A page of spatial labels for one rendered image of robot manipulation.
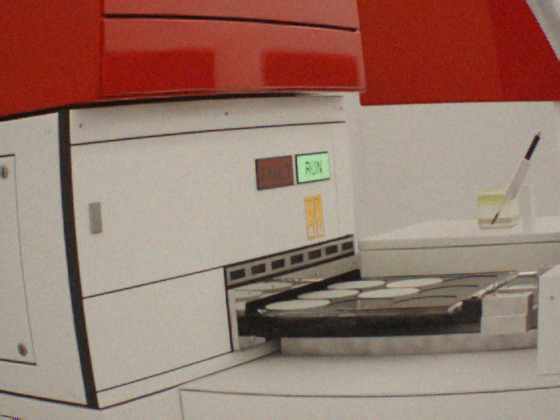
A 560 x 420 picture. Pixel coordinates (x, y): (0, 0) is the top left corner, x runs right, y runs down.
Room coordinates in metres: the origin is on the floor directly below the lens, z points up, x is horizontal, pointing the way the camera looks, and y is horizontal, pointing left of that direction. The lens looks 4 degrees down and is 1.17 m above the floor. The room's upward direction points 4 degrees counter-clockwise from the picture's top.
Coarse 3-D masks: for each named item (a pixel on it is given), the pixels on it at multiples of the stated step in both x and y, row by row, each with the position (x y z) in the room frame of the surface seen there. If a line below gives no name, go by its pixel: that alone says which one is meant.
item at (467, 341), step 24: (288, 336) 2.01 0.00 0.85; (312, 336) 1.99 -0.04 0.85; (336, 336) 1.97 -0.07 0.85; (360, 336) 1.95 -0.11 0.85; (384, 336) 1.92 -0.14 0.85; (408, 336) 1.90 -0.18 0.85; (432, 336) 1.88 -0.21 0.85; (456, 336) 1.86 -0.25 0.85; (480, 336) 1.84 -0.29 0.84; (504, 336) 1.82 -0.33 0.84; (528, 336) 1.80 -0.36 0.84
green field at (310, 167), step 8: (304, 160) 2.16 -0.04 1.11; (312, 160) 2.18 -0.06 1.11; (320, 160) 2.21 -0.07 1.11; (304, 168) 2.15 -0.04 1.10; (312, 168) 2.18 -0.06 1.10; (320, 168) 2.21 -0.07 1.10; (328, 168) 2.23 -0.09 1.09; (304, 176) 2.15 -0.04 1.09; (312, 176) 2.18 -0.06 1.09; (320, 176) 2.20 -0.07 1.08; (328, 176) 2.23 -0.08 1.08
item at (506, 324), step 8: (536, 312) 1.82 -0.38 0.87; (488, 320) 1.80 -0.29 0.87; (496, 320) 1.79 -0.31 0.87; (504, 320) 1.78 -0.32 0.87; (512, 320) 1.78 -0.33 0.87; (520, 320) 1.77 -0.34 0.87; (528, 320) 1.78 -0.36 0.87; (536, 320) 1.82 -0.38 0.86; (488, 328) 1.80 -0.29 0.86; (496, 328) 1.79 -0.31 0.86; (504, 328) 1.78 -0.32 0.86; (512, 328) 1.78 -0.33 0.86; (520, 328) 1.77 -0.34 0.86; (528, 328) 1.78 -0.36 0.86
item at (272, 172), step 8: (272, 160) 2.06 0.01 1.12; (280, 160) 2.08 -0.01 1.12; (288, 160) 2.11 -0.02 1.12; (264, 168) 2.04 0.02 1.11; (272, 168) 2.06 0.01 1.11; (280, 168) 2.08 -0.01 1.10; (288, 168) 2.11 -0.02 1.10; (264, 176) 2.04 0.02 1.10; (272, 176) 2.06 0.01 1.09; (280, 176) 2.08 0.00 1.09; (288, 176) 2.10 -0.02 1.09; (264, 184) 2.03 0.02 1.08; (272, 184) 2.06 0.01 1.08
